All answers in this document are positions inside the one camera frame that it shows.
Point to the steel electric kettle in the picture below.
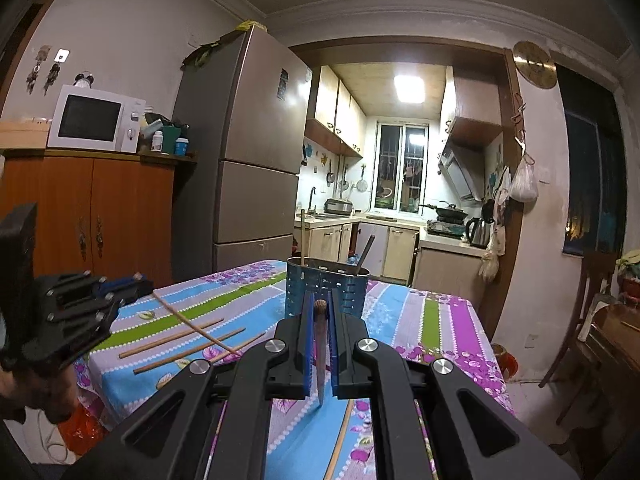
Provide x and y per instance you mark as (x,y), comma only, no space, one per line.
(477,232)

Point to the square ceiling light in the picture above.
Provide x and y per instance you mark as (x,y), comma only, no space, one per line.
(407,88)

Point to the hanging garlic bundle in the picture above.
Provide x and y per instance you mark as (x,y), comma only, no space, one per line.
(492,255)

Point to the white hanging plastic bag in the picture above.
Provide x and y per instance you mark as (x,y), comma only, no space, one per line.
(524,182)

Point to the hanging dreamcatcher ornaments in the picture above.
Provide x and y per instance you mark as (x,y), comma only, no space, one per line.
(50,67)

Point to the gas stove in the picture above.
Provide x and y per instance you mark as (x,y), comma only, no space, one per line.
(444,229)

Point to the white microwave oven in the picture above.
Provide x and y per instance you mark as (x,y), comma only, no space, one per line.
(92,119)

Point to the person's left hand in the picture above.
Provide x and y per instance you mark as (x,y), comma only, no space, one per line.
(45,395)

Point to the floral striped tablecloth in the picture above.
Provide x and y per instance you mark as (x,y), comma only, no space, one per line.
(430,320)

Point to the white pill bottle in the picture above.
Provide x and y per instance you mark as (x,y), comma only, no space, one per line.
(157,141)

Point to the dark curtained window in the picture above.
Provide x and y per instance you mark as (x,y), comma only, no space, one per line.
(590,170)

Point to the blue perforated utensil holder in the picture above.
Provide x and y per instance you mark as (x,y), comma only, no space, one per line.
(325,287)

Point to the dark wooden chair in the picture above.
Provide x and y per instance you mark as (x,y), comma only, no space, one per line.
(580,310)

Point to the beige lower kitchen cabinets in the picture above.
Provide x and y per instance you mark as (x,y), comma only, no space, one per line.
(350,245)

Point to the beige upper kitchen cabinets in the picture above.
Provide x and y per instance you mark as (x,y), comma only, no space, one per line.
(335,110)

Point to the orange wooden cabinet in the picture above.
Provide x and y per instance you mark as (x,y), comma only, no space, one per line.
(90,220)

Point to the teal plastic container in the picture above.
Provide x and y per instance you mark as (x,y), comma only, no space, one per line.
(171,139)

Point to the dark wooden side table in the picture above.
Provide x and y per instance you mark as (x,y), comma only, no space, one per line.
(612,350)

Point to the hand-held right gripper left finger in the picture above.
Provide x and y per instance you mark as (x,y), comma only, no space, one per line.
(303,360)

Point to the panda figurine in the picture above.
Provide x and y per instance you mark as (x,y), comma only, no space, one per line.
(84,80)

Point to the yellow item on refrigerator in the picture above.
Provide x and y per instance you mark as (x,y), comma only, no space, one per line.
(250,25)

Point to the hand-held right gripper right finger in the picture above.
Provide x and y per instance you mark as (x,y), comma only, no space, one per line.
(336,360)

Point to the black wok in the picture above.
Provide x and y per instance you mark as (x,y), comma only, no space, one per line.
(442,208)

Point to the light wooden box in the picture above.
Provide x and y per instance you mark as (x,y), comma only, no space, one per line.
(22,132)

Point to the golden round wall clock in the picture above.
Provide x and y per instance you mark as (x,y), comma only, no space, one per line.
(534,64)

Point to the dark metal-tipped chopstick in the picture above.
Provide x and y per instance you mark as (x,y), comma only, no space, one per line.
(320,360)

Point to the brown three-door refrigerator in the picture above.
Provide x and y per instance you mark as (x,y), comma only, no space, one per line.
(245,160)

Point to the brown wooden chopstick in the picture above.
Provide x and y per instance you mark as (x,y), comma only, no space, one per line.
(170,337)
(185,352)
(245,342)

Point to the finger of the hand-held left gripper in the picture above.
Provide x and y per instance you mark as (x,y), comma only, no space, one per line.
(100,312)
(125,284)

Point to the steel range hood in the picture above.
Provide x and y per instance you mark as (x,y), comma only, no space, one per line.
(462,172)

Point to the orange plastic bag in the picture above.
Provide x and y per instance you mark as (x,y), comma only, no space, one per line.
(82,427)

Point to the grey rice cooker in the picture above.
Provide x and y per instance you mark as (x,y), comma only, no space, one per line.
(339,206)

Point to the beige kitchen cabinets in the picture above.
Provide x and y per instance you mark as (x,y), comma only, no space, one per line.
(350,245)
(335,110)

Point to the barred kitchen window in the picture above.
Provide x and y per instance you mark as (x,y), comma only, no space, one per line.
(404,165)

